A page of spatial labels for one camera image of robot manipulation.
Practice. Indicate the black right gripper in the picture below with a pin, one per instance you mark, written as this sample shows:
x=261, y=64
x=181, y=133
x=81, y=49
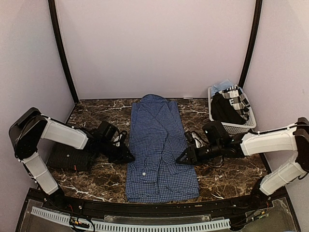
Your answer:
x=190, y=151

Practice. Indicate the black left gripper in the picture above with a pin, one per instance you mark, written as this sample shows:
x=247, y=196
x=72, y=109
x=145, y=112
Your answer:
x=122, y=157

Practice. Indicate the blue checkered long sleeve shirt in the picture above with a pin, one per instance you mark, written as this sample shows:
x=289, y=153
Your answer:
x=156, y=140

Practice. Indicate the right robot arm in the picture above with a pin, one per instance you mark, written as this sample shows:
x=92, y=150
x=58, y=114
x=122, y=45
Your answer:
x=294, y=137

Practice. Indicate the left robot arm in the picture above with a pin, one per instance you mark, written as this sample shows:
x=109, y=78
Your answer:
x=40, y=141

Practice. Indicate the white plastic laundry basket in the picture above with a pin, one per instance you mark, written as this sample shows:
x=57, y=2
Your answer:
x=235, y=128

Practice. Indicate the black garment in basket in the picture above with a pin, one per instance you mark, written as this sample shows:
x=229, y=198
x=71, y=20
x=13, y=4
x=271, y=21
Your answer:
x=221, y=110

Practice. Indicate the folded black striped shirt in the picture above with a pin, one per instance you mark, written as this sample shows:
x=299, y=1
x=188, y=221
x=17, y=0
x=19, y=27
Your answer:
x=69, y=158

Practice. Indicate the black white plaid shirt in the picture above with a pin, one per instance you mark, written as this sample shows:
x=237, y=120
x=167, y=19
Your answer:
x=237, y=100

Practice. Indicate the light blue shirt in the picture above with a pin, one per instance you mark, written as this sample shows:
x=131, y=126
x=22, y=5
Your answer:
x=221, y=86

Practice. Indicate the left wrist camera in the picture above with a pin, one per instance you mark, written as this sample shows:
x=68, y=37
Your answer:
x=106, y=130

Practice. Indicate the black front rail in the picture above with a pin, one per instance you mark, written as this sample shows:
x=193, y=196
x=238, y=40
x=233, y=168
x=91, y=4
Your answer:
x=97, y=209

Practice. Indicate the white slotted cable duct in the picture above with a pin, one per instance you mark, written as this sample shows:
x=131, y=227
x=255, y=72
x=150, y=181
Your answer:
x=134, y=224

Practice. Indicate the left black corner post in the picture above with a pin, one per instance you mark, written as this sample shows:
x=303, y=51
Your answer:
x=61, y=50

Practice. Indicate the black corner post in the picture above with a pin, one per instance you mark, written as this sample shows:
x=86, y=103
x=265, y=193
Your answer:
x=251, y=43
x=61, y=50

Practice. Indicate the right black corner post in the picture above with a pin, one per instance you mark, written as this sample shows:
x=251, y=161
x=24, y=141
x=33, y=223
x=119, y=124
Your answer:
x=251, y=43

